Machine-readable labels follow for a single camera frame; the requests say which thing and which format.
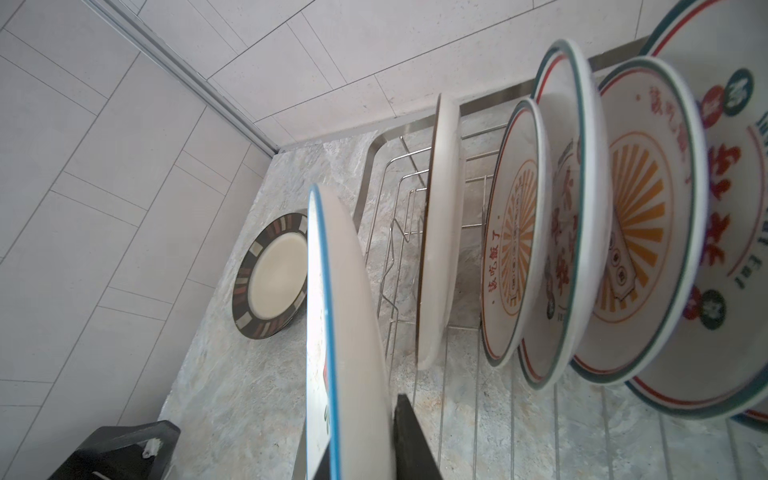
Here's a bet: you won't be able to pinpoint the white plate red characters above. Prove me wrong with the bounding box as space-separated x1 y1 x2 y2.
518 39 613 390

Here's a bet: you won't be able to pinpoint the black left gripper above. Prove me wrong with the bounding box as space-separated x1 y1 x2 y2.
50 420 181 479

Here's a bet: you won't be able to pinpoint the metal wire dish rack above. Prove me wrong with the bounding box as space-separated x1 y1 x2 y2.
357 82 767 479

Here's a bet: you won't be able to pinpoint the aluminium corner post left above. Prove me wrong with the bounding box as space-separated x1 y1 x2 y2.
83 0 279 158

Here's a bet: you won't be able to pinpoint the brown striped rim plate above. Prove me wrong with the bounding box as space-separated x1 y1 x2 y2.
231 210 308 340

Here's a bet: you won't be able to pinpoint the white plate orange sunburst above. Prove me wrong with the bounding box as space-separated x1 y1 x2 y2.
481 98 552 367

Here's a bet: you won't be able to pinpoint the white blue leaf plate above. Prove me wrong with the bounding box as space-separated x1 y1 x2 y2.
416 94 466 370

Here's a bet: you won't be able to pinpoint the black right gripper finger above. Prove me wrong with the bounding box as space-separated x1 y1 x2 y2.
393 394 442 480

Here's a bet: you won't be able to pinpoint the large red characters plate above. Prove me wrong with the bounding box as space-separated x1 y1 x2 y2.
628 0 767 419

